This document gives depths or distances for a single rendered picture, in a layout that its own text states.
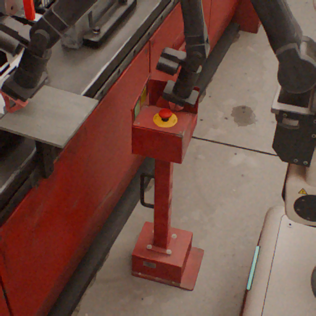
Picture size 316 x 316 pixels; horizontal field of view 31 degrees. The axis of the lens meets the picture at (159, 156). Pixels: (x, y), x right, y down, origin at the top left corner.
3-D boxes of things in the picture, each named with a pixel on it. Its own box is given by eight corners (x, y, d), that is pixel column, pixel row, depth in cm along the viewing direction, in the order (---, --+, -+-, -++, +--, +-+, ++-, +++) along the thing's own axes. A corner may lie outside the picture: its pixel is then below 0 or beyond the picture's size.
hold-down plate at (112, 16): (97, 49, 179) (97, 41, 177) (82, 45, 181) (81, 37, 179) (137, 5, 200) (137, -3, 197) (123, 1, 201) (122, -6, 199)
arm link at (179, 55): (203, 56, 159) (208, 42, 165) (165, 41, 158) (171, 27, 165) (189, 90, 166) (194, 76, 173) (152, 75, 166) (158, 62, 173)
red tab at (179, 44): (176, 59, 233) (177, 44, 228) (171, 58, 233) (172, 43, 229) (189, 41, 243) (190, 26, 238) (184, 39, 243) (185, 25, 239)
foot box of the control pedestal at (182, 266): (192, 291, 218) (194, 273, 210) (130, 275, 223) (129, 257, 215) (204, 250, 232) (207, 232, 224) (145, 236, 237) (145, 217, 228)
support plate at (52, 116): (62, 149, 130) (62, 145, 129) (-35, 118, 137) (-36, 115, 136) (99, 103, 142) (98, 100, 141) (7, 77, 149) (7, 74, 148)
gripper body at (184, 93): (167, 83, 178) (174, 65, 172) (197, 96, 178) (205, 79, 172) (161, 95, 173) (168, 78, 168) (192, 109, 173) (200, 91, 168)
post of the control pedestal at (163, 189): (166, 249, 217) (171, 145, 180) (153, 246, 218) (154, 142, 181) (170, 238, 221) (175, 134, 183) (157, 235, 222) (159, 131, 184)
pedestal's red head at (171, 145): (181, 165, 174) (184, 120, 161) (131, 153, 177) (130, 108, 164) (197, 123, 187) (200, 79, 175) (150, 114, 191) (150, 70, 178)
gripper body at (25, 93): (0, 87, 129) (8, 66, 124) (23, 64, 136) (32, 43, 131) (24, 104, 130) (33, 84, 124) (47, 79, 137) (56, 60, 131)
